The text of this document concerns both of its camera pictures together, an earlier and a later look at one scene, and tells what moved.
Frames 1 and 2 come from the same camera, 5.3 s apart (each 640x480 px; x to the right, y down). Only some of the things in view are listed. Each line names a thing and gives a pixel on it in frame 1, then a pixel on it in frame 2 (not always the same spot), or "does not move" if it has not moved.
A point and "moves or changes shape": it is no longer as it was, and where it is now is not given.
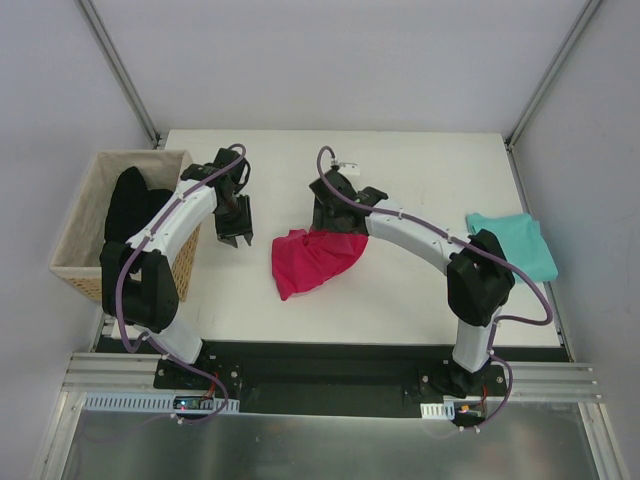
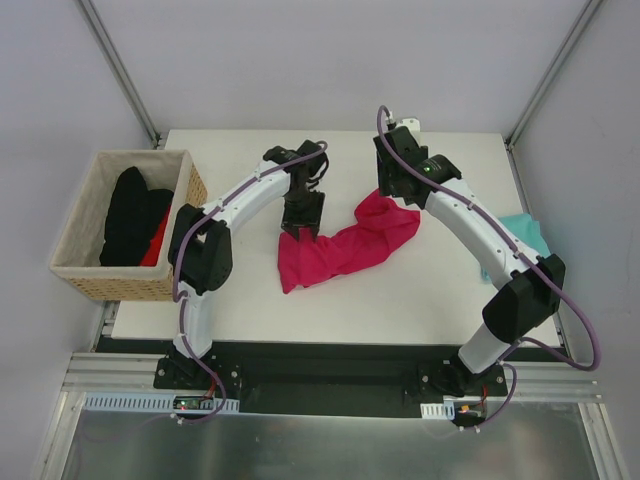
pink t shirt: x=303 y=260 moves or changes shape
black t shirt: x=130 y=204 does not move
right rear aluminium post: x=554 y=68 does not move
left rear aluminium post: x=121 y=69 does not move
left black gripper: x=233 y=225 to x=302 y=219
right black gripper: x=330 y=220 to x=395 y=183
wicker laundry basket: x=76 y=251 does not move
